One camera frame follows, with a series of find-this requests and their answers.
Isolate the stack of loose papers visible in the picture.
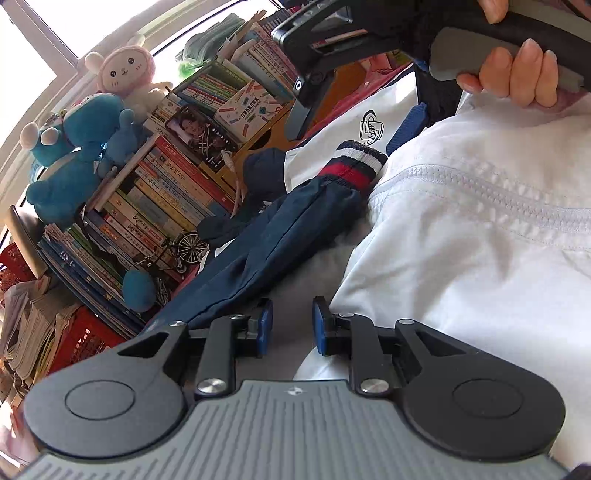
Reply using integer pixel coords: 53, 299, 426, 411
0, 276, 80, 385

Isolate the pink bunny plush toy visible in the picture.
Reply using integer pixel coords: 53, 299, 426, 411
85, 34, 174, 116

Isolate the wooden desk organizer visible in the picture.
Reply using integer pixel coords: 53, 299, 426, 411
222, 65, 370, 186

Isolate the white printed box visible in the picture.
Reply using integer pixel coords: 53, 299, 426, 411
213, 80, 283, 142

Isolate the green folded cloth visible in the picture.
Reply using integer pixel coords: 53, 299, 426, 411
184, 13, 246, 62

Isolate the blue long-eared plush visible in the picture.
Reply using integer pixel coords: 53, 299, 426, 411
98, 108, 149, 177

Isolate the row of slim colourful books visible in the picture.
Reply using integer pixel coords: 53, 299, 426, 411
174, 18, 302, 121

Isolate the white cable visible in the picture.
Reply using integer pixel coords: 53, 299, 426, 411
221, 148, 246, 219

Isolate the white and navy jacket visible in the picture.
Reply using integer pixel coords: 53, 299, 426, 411
141, 60, 591, 467

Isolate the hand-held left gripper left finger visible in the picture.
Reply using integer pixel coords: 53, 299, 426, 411
117, 298, 274, 400

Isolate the dark photo print box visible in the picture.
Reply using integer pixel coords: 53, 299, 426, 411
164, 104, 241, 170

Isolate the miniature metal bicycle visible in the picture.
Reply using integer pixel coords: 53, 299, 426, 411
133, 232, 205, 306

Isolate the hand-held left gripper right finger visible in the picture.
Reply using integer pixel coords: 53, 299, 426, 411
313, 296, 462, 396

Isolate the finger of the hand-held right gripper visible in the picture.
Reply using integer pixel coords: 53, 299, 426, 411
286, 69, 338, 140

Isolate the blue robot cat plush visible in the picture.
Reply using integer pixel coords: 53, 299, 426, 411
21, 92, 132, 228

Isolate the brown board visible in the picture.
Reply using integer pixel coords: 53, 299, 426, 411
8, 204, 52, 278

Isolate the person's right hand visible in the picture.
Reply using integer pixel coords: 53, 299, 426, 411
456, 0, 561, 112

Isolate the round blue plush ball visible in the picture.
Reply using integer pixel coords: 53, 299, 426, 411
121, 269, 158, 313

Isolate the stack of thick paperback books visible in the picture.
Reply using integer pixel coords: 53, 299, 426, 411
39, 134, 237, 334

